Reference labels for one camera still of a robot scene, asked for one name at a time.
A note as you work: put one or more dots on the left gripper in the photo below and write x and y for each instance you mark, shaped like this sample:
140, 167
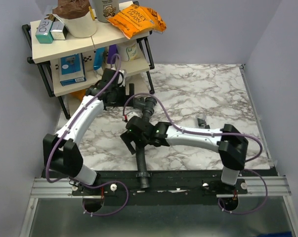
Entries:
121, 103

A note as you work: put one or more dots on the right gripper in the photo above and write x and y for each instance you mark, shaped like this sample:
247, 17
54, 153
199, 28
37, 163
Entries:
127, 137

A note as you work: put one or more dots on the grey tee pipe fitting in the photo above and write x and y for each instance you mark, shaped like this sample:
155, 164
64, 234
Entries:
138, 103

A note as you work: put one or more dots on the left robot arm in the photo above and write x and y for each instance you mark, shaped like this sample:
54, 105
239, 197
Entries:
61, 150

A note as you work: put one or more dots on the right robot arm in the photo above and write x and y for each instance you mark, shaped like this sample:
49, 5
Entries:
228, 142

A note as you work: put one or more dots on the white yellow cup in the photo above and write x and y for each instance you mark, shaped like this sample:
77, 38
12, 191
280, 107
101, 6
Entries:
128, 50

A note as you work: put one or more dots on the purple white tube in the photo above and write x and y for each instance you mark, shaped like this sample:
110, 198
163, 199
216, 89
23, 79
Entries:
112, 50

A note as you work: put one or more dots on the blue white tube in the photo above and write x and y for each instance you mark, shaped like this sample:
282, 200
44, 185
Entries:
98, 61

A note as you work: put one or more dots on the orange snack bag lower shelf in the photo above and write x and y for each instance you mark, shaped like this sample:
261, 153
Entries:
79, 94

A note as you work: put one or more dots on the blue razor box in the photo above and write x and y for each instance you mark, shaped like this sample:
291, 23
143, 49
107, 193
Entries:
71, 70

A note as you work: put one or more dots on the beige black shelf rack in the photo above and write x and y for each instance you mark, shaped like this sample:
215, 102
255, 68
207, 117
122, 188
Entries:
106, 35

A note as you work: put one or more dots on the orange honey dijon chip bag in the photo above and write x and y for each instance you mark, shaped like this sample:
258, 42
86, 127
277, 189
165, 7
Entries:
136, 19

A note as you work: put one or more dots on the white skull cup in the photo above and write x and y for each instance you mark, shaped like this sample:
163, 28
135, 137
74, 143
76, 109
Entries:
106, 9

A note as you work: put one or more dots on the silver white box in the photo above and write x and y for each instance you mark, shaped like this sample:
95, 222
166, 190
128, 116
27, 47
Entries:
58, 30

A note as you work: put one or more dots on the teal white box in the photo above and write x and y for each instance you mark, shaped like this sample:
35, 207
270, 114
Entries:
43, 34

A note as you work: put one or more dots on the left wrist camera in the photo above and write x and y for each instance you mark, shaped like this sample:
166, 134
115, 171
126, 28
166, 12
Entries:
121, 78

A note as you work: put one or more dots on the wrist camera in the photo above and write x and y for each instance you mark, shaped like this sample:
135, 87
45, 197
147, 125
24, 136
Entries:
121, 78
129, 115

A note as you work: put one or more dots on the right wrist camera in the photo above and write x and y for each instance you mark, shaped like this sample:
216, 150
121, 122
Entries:
129, 115

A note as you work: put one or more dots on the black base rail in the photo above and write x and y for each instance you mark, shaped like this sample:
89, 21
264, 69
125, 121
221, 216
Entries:
183, 187

